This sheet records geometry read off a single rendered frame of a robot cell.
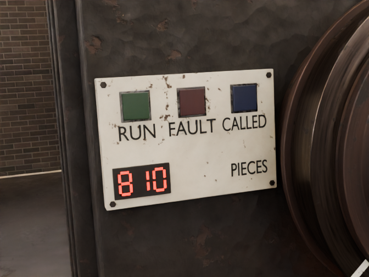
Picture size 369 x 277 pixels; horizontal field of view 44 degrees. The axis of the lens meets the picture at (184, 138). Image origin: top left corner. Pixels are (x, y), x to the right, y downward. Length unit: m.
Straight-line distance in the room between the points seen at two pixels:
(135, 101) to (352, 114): 0.28
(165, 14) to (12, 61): 5.97
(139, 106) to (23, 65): 5.99
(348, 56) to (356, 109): 0.07
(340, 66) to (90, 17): 0.33
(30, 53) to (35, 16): 0.50
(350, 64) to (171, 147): 0.26
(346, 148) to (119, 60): 0.32
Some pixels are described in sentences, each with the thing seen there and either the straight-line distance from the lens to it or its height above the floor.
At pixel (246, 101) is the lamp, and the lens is 0.68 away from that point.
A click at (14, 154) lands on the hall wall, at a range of 6.66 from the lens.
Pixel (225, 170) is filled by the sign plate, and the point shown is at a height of 1.10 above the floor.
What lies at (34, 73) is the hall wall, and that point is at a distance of 6.59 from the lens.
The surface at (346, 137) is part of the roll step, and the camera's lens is 0.59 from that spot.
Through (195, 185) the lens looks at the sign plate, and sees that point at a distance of 0.67.
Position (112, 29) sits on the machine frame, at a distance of 0.65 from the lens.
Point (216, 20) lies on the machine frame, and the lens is 0.69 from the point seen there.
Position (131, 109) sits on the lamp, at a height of 1.20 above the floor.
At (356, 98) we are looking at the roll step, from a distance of 0.59.
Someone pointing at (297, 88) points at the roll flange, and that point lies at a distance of 0.64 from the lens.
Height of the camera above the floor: 1.24
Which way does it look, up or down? 8 degrees down
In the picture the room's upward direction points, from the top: 3 degrees counter-clockwise
